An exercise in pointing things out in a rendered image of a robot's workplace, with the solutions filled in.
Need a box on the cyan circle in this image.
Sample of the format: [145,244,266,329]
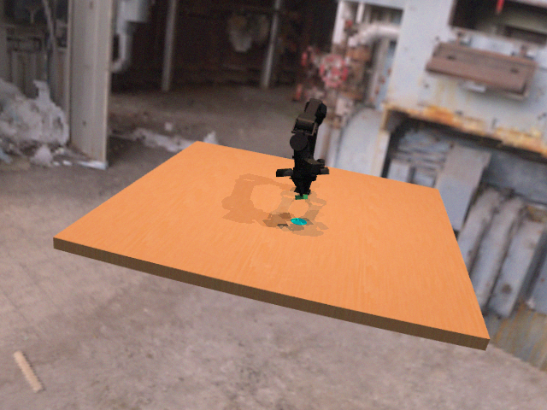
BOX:
[291,218,307,226]

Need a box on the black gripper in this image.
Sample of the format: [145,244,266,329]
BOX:
[276,151,330,196]

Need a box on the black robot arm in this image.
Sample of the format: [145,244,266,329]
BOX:
[290,98,326,173]

